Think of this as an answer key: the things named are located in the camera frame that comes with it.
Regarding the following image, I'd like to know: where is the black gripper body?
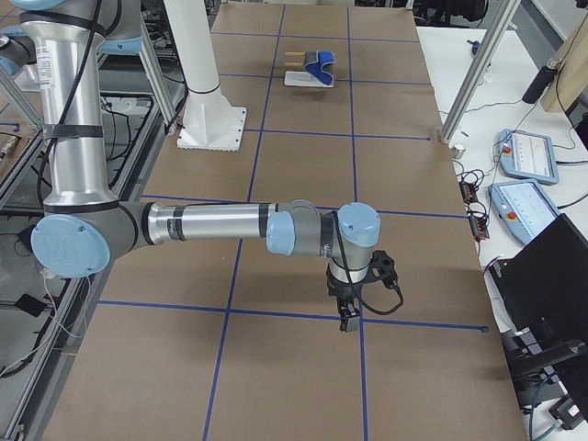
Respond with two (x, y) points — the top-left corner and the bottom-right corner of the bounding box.
(326, 267), (372, 309)

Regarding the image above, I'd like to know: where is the grey blue towel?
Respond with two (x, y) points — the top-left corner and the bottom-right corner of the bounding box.
(303, 51), (336, 86)

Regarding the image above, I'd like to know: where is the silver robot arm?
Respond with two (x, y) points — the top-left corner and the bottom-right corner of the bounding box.
(18, 1), (396, 332)

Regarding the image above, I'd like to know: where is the wooden towel rack white base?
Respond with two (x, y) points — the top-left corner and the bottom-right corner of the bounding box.
(284, 51), (334, 88)

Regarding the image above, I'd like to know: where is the small metal cylinder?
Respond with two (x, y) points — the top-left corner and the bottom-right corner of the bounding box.
(451, 144), (466, 159)

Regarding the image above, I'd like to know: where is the near teach pendant tablet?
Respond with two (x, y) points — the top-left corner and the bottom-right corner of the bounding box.
(489, 178), (560, 245)

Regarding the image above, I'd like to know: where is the teach pendant tablet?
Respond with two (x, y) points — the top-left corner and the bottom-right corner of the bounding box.
(497, 129), (560, 185)
(489, 178), (560, 245)

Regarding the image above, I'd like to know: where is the far teach pendant tablet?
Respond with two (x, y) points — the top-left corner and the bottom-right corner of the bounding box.
(497, 129), (560, 185)

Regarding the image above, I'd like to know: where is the black bottle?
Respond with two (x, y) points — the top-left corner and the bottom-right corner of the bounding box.
(522, 65), (558, 104)

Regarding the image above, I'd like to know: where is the wooden board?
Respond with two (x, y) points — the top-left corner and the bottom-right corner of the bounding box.
(541, 15), (587, 113)

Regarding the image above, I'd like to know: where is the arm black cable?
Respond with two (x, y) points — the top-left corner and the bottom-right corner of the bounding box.
(330, 210), (405, 316)

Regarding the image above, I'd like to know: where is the white central pedestal column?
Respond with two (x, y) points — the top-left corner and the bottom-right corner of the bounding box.
(164, 0), (247, 152)

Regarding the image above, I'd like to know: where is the aluminium frame post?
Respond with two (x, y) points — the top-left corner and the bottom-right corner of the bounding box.
(439, 0), (521, 144)

